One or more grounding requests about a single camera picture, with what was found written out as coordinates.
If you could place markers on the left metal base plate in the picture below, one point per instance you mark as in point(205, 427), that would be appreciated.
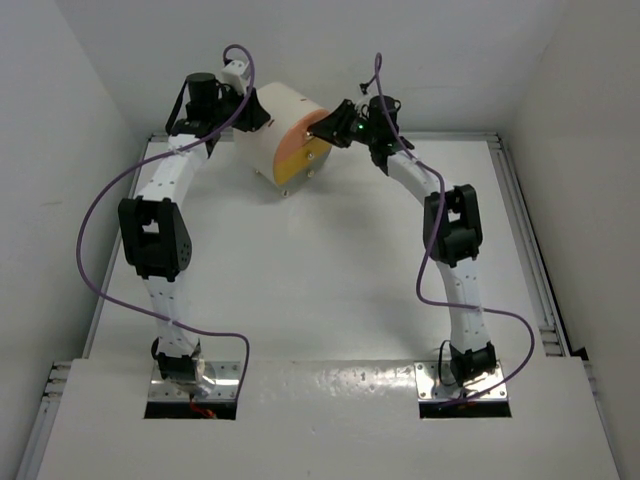
point(217, 382)

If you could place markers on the white round drawer cabinet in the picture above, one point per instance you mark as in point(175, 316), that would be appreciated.
point(282, 151)

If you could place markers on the metal base plate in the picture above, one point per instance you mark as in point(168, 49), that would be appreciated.
point(217, 382)
point(435, 383)

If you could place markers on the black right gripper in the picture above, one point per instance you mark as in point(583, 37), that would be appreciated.
point(333, 127)

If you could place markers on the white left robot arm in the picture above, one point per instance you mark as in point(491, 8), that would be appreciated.
point(155, 237)

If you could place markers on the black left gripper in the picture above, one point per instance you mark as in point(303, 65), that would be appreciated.
point(253, 114)

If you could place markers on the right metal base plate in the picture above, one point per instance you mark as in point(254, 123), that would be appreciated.
point(435, 383)

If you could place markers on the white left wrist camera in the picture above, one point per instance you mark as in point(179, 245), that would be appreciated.
point(236, 73)

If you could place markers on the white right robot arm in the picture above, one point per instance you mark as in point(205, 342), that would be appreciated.
point(452, 232)

